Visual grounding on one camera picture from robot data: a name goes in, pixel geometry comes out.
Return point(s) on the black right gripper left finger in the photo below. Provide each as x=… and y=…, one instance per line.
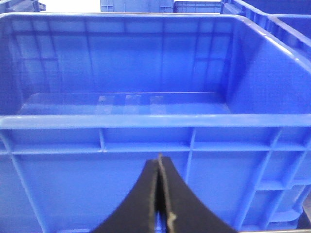
x=137, y=212

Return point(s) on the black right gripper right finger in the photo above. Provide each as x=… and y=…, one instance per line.
x=182, y=211

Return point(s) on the right blue plastic crate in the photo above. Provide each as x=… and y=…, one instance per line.
x=87, y=99

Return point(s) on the blue plastic crate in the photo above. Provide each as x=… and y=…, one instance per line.
x=87, y=99
x=287, y=20

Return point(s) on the distant blue crate right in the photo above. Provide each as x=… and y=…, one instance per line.
x=186, y=6

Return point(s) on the far centre blue crate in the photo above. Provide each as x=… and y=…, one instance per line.
x=137, y=6

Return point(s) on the left blue plastic crate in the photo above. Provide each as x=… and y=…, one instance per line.
x=287, y=20

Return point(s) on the far left blue crate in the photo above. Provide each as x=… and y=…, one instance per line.
x=7, y=6

